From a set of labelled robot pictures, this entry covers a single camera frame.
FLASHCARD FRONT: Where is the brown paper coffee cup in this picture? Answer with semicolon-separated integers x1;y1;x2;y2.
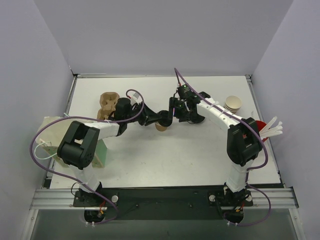
155;122;167;132

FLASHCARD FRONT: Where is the black plastic cup lid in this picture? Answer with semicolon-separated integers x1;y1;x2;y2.
157;110;173;127

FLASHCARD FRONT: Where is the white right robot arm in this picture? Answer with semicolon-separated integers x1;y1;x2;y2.
158;85;263;193

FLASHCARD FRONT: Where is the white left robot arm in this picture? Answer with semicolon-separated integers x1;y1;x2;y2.
57;97;169;206

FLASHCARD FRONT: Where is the green paper takeout bag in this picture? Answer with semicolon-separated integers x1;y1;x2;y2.
35;118;107;169

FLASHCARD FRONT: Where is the brown pulp cup carrier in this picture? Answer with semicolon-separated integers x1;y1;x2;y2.
97;92;120;120

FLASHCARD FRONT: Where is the stack of brown paper cups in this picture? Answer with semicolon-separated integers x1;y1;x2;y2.
224;95;242;114

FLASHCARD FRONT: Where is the red cylindrical straw holder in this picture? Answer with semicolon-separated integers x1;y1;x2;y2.
256;120;267;137

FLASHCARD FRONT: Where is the white wrapped straws bundle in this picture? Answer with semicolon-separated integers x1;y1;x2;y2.
260;116;283;140

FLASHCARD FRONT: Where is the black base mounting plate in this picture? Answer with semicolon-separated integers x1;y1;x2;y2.
72;185;253;220

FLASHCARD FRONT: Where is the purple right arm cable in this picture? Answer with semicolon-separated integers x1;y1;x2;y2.
173;67;272;227

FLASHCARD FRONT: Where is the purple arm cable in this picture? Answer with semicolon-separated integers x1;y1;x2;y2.
29;89;146;225
173;67;272;227

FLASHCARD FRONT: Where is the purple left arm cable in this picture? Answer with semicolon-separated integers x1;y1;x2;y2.
29;89;146;225

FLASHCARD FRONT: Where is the aluminium front rail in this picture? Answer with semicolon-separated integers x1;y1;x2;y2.
29;188;298;210

